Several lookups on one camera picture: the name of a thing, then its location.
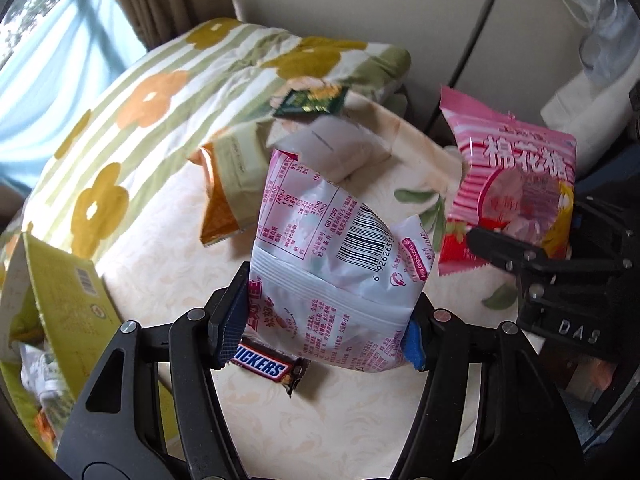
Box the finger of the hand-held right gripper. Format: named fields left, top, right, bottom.
left=572, top=199, right=636, bottom=241
left=467, top=226, right=577, bottom=282

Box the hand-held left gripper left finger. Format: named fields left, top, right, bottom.
left=55, top=260, right=251, bottom=480

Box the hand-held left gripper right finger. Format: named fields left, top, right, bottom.
left=395, top=292, right=586, bottom=480

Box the black curved pole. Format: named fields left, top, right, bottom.
left=427, top=0, right=511, bottom=136

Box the white cloth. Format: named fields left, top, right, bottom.
left=540, top=62, right=640, bottom=166

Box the pink marshmallow bag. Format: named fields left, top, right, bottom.
left=437, top=86, right=577, bottom=277

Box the pink white snack bag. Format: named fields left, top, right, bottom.
left=248, top=149, right=437, bottom=373

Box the grey white chip bag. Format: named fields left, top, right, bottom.
left=20, top=342, right=76, bottom=411

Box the striped flower blanket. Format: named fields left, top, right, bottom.
left=0, top=17, right=413, bottom=286

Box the yellow cardboard box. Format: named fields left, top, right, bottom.
left=0, top=232, right=181, bottom=456

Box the light blue cloth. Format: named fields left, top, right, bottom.
left=0, top=0, right=148, bottom=186

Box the orange green snack bag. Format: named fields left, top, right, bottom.
left=187, top=127, right=273, bottom=247

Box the translucent hanging bag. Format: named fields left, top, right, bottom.
left=530, top=0, right=640, bottom=81

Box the dark green small packet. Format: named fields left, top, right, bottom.
left=272, top=85, right=349, bottom=119

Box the white paper packet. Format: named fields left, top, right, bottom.
left=272, top=115, right=392, bottom=183

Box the cream floral tablecloth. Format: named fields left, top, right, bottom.
left=92, top=90, right=541, bottom=480

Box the brown chocolate bar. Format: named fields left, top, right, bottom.
left=231, top=337, right=311, bottom=398

